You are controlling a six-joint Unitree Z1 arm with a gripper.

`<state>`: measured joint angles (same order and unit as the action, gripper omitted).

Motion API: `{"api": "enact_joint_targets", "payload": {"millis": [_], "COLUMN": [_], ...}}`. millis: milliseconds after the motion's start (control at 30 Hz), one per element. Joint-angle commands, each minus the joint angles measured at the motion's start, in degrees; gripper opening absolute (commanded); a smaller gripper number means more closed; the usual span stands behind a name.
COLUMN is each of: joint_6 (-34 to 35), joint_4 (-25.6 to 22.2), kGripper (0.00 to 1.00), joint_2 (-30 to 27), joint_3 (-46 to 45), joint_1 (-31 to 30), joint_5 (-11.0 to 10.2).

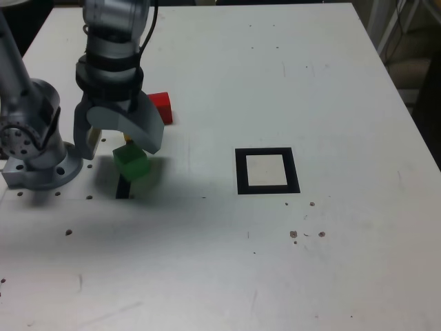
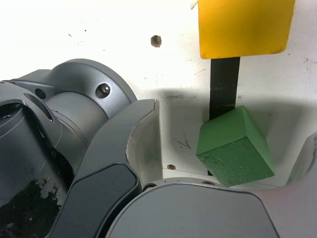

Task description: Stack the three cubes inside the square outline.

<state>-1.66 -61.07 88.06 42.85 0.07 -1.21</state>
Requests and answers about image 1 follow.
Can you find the green cube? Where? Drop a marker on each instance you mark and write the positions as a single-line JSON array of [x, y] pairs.
[[132, 165]]

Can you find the black tape square outline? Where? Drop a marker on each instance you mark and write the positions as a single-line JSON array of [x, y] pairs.
[[241, 172]]

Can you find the white metal rack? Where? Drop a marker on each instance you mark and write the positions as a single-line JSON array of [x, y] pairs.
[[373, 17]]

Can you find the black tape strip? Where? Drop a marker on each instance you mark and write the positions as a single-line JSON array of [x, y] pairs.
[[122, 189]]

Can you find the red cube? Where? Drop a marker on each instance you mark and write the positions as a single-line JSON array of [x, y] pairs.
[[166, 103]]

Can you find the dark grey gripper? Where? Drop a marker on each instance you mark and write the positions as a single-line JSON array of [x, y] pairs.
[[110, 101]]

